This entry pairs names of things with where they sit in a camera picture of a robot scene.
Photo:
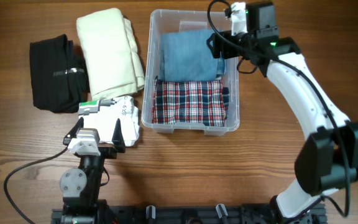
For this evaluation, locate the clear plastic storage bin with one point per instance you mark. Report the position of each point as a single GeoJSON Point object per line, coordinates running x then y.
{"type": "Point", "coordinates": [165, 21]}

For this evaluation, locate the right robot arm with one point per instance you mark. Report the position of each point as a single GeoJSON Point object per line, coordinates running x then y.
{"type": "Point", "coordinates": [328, 160]}

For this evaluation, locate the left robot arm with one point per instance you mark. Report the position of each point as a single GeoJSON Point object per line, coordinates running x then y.
{"type": "Point", "coordinates": [80, 186]}

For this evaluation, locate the white printed t-shirt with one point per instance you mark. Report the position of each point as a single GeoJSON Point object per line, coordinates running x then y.
{"type": "Point", "coordinates": [103, 115]}

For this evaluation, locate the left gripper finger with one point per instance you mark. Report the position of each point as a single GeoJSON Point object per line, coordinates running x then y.
{"type": "Point", "coordinates": [117, 138]}
{"type": "Point", "coordinates": [73, 132]}

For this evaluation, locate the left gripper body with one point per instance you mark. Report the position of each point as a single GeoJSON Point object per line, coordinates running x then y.
{"type": "Point", "coordinates": [108, 152]}

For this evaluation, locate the blue denim jeans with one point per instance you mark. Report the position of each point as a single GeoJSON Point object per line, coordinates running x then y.
{"type": "Point", "coordinates": [185, 57]}

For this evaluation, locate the red plaid shirt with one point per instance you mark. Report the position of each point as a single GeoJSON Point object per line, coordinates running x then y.
{"type": "Point", "coordinates": [190, 102]}

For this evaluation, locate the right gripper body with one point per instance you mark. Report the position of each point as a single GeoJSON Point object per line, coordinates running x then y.
{"type": "Point", "coordinates": [242, 42]}

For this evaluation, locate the black garment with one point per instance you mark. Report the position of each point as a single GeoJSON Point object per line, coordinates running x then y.
{"type": "Point", "coordinates": [58, 75]}

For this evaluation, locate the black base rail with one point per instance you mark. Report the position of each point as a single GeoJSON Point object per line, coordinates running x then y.
{"type": "Point", "coordinates": [243, 214]}

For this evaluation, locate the cream folded cloth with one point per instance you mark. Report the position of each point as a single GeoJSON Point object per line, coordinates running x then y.
{"type": "Point", "coordinates": [111, 54]}

